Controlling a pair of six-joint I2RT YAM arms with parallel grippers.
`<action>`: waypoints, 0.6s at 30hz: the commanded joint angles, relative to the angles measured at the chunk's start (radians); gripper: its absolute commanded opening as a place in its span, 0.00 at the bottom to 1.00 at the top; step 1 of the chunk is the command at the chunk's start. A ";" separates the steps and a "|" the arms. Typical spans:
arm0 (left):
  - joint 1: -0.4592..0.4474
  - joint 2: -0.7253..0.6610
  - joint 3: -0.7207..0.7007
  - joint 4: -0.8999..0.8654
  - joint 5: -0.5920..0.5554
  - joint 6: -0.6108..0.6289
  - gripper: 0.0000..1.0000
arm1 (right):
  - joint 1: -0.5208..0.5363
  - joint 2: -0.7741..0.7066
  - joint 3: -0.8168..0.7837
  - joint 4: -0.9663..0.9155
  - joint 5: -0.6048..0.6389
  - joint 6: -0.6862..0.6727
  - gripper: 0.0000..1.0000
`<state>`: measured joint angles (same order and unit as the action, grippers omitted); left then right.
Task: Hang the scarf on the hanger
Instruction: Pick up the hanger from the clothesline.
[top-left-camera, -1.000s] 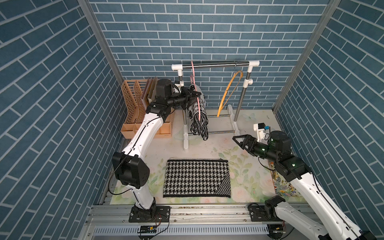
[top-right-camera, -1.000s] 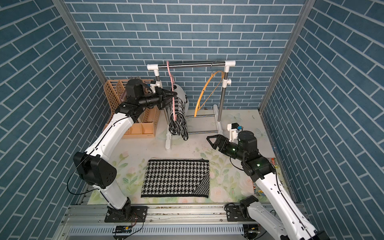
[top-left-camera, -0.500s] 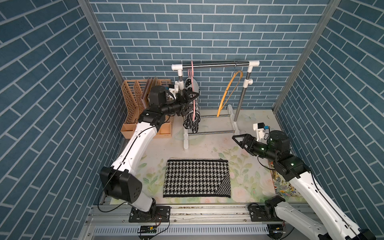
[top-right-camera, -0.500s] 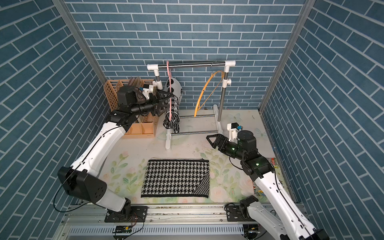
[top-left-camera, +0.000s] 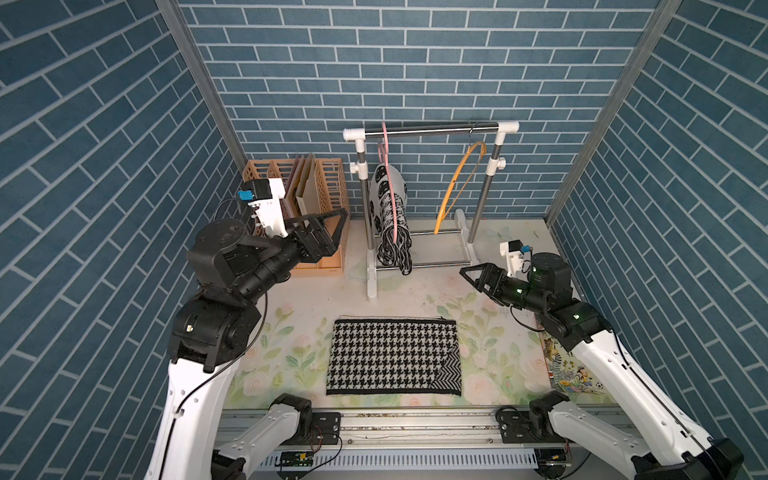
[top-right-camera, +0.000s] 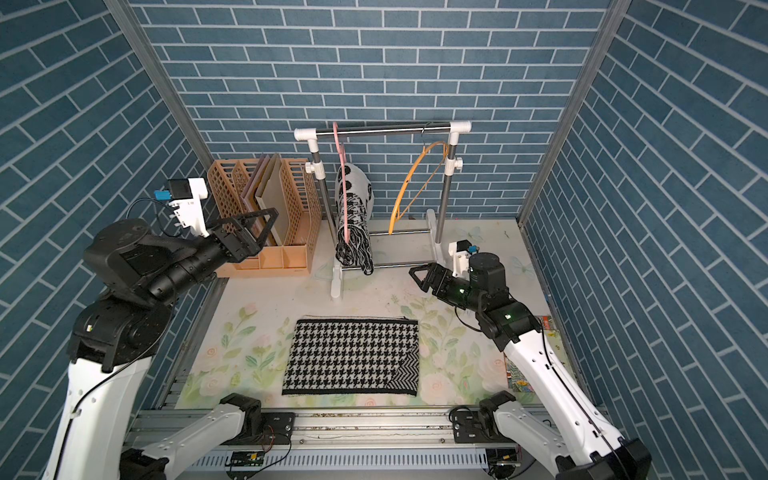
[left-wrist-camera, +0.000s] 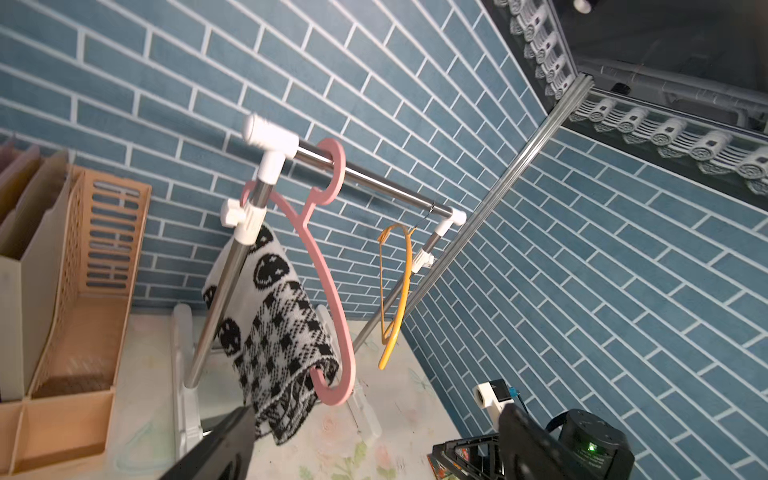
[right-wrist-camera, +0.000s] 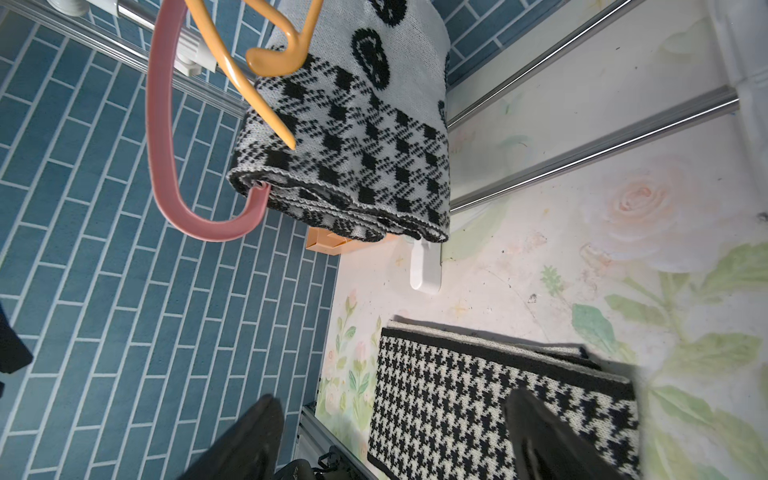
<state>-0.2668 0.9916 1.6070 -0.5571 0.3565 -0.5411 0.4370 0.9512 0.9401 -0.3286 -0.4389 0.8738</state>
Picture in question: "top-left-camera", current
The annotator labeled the floral table mat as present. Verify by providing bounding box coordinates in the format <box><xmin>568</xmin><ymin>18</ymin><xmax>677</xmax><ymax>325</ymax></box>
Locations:
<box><xmin>221</xmin><ymin>217</ymin><xmax>616</xmax><ymax>410</ymax></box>

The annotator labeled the black white houndstooth scarf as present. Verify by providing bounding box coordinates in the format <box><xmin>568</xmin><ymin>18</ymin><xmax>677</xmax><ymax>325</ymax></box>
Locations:
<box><xmin>326</xmin><ymin>318</ymin><xmax>462</xmax><ymax>396</ymax></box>

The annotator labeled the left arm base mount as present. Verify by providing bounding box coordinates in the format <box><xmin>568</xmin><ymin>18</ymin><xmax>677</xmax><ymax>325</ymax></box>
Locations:
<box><xmin>299</xmin><ymin>411</ymin><xmax>342</xmax><ymax>450</ymax></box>

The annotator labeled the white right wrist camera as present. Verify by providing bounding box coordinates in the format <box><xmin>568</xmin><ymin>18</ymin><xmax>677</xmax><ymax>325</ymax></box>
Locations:
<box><xmin>499</xmin><ymin>240</ymin><xmax>533</xmax><ymax>277</ymax></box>

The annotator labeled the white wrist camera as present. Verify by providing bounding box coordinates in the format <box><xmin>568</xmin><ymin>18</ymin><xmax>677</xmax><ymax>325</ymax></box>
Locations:
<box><xmin>499</xmin><ymin>240</ymin><xmax>533</xmax><ymax>277</ymax></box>
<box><xmin>237</xmin><ymin>178</ymin><xmax>288</xmax><ymax>238</ymax></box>

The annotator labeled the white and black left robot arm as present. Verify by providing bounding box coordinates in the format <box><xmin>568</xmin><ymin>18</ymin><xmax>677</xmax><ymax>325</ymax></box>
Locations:
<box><xmin>145</xmin><ymin>208</ymin><xmax>348</xmax><ymax>479</ymax></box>

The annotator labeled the left green circuit board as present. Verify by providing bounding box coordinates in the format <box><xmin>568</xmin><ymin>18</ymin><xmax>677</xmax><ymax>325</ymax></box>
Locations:
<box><xmin>277</xmin><ymin>451</ymin><xmax>315</xmax><ymax>470</ymax></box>

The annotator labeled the colourful floral booklet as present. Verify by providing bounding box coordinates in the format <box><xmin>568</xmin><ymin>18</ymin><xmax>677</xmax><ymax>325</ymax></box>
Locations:
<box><xmin>539</xmin><ymin>332</ymin><xmax>613</xmax><ymax>404</ymax></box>

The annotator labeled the black white smiley scarf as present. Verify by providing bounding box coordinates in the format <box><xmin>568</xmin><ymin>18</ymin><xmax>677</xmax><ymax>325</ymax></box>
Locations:
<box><xmin>368</xmin><ymin>163</ymin><xmax>413</xmax><ymax>275</ymax></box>

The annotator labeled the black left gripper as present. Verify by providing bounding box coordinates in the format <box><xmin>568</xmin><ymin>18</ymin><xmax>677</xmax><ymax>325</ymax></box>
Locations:
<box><xmin>236</xmin><ymin>207</ymin><xmax>347</xmax><ymax>301</ymax></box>

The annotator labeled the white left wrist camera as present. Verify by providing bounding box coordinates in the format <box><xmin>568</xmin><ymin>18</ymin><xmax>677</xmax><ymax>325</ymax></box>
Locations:
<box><xmin>237</xmin><ymin>178</ymin><xmax>288</xmax><ymax>238</ymax></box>

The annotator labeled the pink plastic hanger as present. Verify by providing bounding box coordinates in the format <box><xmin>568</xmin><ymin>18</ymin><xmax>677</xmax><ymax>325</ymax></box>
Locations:
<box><xmin>377</xmin><ymin>121</ymin><xmax>399</xmax><ymax>246</ymax></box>

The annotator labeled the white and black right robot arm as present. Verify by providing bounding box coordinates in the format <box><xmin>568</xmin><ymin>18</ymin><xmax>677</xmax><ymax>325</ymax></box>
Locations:
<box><xmin>460</xmin><ymin>252</ymin><xmax>744</xmax><ymax>479</ymax></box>

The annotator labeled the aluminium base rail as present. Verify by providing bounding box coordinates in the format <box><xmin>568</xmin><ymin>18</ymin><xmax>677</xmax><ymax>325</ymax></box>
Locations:
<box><xmin>152</xmin><ymin>404</ymin><xmax>685</xmax><ymax>480</ymax></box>

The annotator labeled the beige folder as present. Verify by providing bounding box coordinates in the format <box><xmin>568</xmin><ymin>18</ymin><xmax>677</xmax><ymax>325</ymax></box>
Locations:
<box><xmin>295</xmin><ymin>154</ymin><xmax>321</xmax><ymax>216</ymax></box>

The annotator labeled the green circuit board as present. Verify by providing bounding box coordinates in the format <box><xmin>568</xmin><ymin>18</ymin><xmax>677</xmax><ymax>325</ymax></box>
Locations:
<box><xmin>534</xmin><ymin>448</ymin><xmax>572</xmax><ymax>479</ymax></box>
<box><xmin>277</xmin><ymin>451</ymin><xmax>315</xmax><ymax>470</ymax></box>

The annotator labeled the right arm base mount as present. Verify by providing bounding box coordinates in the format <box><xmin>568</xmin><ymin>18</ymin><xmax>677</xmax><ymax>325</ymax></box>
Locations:
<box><xmin>494</xmin><ymin>405</ymin><xmax>568</xmax><ymax>444</ymax></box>

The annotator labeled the white and steel clothes rack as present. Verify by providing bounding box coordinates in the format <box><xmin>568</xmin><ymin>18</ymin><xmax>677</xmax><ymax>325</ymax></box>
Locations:
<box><xmin>343</xmin><ymin>121</ymin><xmax>520</xmax><ymax>300</ymax></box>

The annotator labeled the purple folder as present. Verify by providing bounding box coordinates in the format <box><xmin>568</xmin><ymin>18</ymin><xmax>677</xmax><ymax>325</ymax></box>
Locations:
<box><xmin>282</xmin><ymin>155</ymin><xmax>307</xmax><ymax>219</ymax></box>

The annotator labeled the right green circuit board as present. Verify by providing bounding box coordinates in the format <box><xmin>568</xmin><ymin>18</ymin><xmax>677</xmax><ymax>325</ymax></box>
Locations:
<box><xmin>534</xmin><ymin>448</ymin><xmax>572</xmax><ymax>479</ymax></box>

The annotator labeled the yellow wooden hanger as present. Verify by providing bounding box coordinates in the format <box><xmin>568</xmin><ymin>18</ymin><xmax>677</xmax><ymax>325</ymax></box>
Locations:
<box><xmin>433</xmin><ymin>124</ymin><xmax>488</xmax><ymax>236</ymax></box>

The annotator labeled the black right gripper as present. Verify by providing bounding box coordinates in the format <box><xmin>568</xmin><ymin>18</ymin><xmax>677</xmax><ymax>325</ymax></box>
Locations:
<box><xmin>460</xmin><ymin>262</ymin><xmax>546</xmax><ymax>316</ymax></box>

